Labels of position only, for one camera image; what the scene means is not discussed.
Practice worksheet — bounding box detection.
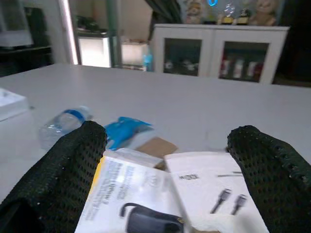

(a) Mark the white flat box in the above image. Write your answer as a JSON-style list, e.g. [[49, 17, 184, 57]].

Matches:
[[0, 87, 30, 122]]

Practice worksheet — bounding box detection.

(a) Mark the small plush toy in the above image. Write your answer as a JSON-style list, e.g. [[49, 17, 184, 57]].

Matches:
[[186, 0, 207, 24]]

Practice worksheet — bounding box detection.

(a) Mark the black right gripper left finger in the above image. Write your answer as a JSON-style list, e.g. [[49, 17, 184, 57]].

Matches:
[[0, 120, 108, 233]]

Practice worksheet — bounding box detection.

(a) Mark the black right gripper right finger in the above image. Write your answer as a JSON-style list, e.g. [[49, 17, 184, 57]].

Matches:
[[226, 125, 311, 233]]

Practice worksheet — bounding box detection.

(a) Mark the brown cardboard box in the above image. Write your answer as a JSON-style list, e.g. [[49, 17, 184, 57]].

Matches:
[[135, 137, 179, 170]]

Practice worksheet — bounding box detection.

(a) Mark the black shelf unit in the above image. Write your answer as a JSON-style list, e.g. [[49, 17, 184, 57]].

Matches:
[[0, 7, 53, 76]]

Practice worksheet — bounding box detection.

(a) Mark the white yellow adapter package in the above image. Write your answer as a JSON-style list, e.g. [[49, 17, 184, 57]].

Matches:
[[74, 148, 192, 233]]

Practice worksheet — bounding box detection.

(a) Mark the white glass door cabinet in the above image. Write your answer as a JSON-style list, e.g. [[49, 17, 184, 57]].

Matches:
[[153, 23, 290, 85]]

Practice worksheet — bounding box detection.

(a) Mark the clear plastic water bottle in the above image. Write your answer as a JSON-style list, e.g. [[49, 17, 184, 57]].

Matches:
[[38, 105, 94, 150]]

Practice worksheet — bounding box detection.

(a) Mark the light blue bottle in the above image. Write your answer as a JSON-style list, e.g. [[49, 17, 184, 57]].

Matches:
[[142, 52, 154, 72]]

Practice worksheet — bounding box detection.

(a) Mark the beige plush bear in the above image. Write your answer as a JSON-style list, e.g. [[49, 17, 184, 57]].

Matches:
[[250, 0, 280, 26]]

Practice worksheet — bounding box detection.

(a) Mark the white cable package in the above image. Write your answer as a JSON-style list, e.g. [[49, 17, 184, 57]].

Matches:
[[164, 151, 270, 233]]

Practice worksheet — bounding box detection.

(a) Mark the gold black trophy figure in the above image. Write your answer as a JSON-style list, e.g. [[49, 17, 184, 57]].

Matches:
[[237, 8, 251, 25], [217, 7, 236, 25]]

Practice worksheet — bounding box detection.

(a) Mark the blue plastic wrapper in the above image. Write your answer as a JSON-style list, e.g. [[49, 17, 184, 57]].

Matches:
[[103, 116, 155, 151]]

